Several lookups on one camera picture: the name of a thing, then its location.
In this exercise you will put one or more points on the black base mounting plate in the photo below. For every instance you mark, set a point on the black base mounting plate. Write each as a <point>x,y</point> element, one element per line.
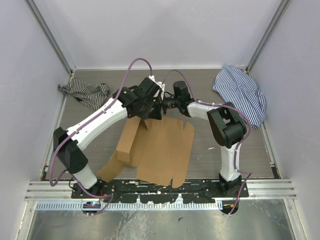
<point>130,191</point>

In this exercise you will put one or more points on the left aluminium corner post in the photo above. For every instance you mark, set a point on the left aluminium corner post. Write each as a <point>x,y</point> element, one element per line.
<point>49,35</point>

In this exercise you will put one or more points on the brown cardboard box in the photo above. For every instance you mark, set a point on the brown cardboard box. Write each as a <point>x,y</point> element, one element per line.
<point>159,150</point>

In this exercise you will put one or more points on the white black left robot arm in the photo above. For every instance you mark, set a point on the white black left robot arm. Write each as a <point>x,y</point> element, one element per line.
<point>126,102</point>

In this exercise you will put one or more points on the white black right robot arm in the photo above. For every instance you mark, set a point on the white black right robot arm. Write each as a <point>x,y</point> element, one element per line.
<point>227,127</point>

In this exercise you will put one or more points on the right aluminium corner post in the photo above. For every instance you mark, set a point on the right aluminium corner post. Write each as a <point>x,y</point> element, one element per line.
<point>280,10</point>

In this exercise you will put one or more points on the blue white striped cloth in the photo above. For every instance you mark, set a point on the blue white striped cloth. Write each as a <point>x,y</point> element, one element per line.
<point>235,86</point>

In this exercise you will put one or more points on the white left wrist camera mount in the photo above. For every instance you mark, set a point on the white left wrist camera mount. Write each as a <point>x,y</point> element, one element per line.
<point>161,91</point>

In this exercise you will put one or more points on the aluminium corner post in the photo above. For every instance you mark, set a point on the aluminium corner post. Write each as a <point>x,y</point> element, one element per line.
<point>280,10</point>
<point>49,35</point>

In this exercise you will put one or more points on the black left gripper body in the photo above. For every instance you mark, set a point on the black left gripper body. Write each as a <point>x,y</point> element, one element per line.
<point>146,110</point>

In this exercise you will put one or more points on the aluminium rail beam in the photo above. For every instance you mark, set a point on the aluminium rail beam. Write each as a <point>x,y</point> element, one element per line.
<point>257,189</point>

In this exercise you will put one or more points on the black white striped cloth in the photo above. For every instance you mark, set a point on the black white striped cloth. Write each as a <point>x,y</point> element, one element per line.
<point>90,94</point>

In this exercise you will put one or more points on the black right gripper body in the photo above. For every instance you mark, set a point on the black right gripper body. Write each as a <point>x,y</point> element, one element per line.
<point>170,102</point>

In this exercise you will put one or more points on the white slotted cable duct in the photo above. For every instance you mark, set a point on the white slotted cable duct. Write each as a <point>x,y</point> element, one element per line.
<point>81,205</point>

